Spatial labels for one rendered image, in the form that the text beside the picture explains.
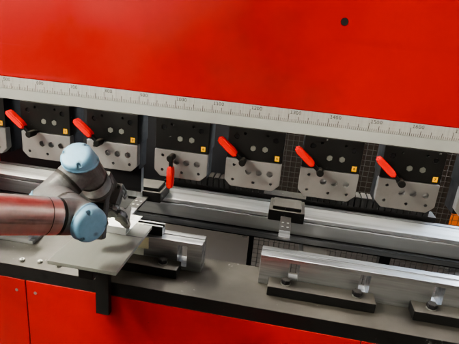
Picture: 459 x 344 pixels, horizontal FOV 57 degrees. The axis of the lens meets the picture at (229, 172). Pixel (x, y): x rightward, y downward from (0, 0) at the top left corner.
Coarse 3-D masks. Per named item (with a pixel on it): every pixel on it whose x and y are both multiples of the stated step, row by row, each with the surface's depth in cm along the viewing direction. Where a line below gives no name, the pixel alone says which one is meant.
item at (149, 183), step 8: (144, 184) 149; (152, 184) 149; (160, 184) 150; (144, 192) 146; (152, 192) 146; (160, 192) 146; (168, 192) 155; (136, 200) 142; (144, 200) 143; (152, 200) 147; (160, 200) 146; (136, 208) 136
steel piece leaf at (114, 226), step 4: (108, 220) 127; (112, 220) 127; (132, 220) 128; (136, 220) 129; (112, 224) 125; (116, 224) 125; (120, 224) 126; (132, 224) 126; (108, 228) 120; (112, 228) 120; (116, 228) 120; (120, 228) 120; (124, 228) 119; (112, 232) 121; (116, 232) 120; (120, 232) 120; (124, 232) 120
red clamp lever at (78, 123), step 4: (76, 120) 114; (80, 120) 114; (76, 124) 114; (80, 124) 114; (84, 124) 114; (80, 128) 114; (84, 128) 114; (88, 128) 115; (84, 132) 114; (88, 132) 114; (92, 132) 115; (88, 136) 114; (92, 136) 114; (96, 140) 114; (100, 140) 115; (104, 140) 118; (96, 144) 114; (100, 144) 115
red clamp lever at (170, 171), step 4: (168, 156) 112; (172, 156) 112; (168, 160) 112; (172, 160) 112; (172, 164) 114; (168, 168) 113; (172, 168) 113; (168, 172) 113; (172, 172) 114; (168, 176) 114; (172, 176) 114; (168, 180) 114; (172, 180) 114; (168, 184) 115; (172, 184) 115; (168, 188) 115
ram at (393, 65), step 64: (0, 0) 111; (64, 0) 108; (128, 0) 105; (192, 0) 103; (256, 0) 100; (320, 0) 98; (384, 0) 96; (448, 0) 94; (0, 64) 116; (64, 64) 113; (128, 64) 110; (192, 64) 108; (256, 64) 105; (320, 64) 102; (384, 64) 100; (448, 64) 98; (256, 128) 110; (320, 128) 107
